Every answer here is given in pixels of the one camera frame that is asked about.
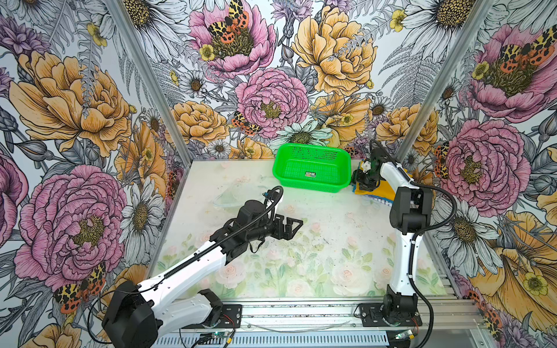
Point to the aluminium frame post right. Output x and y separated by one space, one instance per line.
467 36

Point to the yellow t shirt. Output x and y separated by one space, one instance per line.
389 187

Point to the aluminium frame post left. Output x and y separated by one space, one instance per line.
134 46

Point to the aluminium front rail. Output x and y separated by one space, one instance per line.
299 316

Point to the folded blue t shirt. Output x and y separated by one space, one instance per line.
380 200

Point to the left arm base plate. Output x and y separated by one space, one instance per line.
230 317

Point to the aluminium frame post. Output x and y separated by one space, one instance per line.
134 46
467 36

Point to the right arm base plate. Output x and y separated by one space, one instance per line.
371 315

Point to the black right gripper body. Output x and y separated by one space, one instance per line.
368 179

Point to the green plastic basket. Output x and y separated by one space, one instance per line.
317 168

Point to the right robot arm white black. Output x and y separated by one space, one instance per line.
410 214

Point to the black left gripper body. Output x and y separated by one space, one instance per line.
267 228

